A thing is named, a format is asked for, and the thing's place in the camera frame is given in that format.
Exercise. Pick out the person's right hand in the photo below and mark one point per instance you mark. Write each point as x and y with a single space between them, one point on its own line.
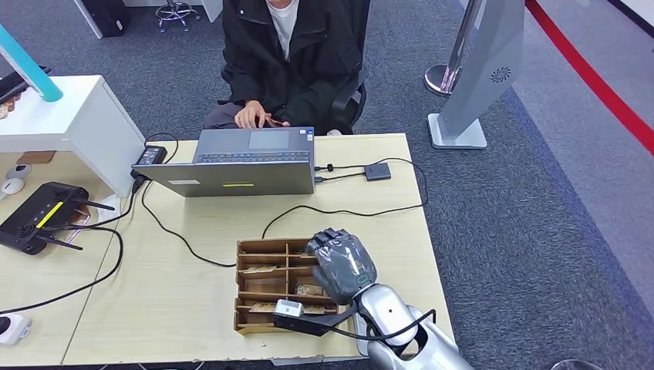
250 115

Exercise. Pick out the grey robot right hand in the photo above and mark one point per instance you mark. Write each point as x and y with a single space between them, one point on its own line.
345 265

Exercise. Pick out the person's left hand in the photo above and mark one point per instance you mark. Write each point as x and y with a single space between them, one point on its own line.
278 123

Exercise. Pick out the patterned room key card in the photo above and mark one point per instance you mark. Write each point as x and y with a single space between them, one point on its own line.
263 307
315 309
306 289
258 268

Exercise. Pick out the person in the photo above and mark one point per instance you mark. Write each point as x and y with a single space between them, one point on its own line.
301 56

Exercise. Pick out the brown wooden card organizer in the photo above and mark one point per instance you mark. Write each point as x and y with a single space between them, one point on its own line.
265 281

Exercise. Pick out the pink edged clear card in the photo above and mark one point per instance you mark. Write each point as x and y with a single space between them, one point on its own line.
79 226

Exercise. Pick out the grey laptop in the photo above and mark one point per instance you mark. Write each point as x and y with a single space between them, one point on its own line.
230 177

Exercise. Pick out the small black USB hub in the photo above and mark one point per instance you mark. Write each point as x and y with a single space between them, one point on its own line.
378 171

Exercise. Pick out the black power adapter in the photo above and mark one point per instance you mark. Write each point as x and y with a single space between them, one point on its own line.
151 155

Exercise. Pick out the white desk leg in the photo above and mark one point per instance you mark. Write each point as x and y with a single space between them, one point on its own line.
88 19
212 9

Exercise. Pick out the chrome stool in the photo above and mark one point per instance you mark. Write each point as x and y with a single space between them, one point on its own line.
176 11

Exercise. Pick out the white paper sheet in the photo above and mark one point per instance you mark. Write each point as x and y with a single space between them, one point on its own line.
109 208

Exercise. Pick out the black cabinet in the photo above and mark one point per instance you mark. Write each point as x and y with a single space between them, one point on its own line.
107 15

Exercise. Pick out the white desk riser shelf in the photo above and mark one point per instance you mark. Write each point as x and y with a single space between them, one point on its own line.
61 113

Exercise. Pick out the grey kiosk stand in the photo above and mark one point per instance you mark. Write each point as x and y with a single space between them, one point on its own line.
480 76

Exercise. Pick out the brown cardboard piece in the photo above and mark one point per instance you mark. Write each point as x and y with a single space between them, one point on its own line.
36 157

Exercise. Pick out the teal tube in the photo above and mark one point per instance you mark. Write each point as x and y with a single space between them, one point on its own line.
30 66

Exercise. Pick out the black router with antennas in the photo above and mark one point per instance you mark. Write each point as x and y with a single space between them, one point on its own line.
37 215

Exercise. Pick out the small white round device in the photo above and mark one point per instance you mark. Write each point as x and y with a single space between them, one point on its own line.
19 171
12 186

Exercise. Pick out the black tablet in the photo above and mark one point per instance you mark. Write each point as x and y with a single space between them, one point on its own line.
10 85

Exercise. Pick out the small brown item stack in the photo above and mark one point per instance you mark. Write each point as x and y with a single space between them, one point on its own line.
5 109

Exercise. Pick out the round metal rim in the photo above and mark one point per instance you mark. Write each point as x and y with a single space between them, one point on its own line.
575 365

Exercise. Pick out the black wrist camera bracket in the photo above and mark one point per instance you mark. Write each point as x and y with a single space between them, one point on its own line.
306 324

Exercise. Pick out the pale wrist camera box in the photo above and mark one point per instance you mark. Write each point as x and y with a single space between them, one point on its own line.
288 308

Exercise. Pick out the chrome stanchion post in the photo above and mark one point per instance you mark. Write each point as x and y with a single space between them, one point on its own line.
444 76

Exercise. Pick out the white camera device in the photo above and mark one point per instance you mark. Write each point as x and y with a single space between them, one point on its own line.
14 329

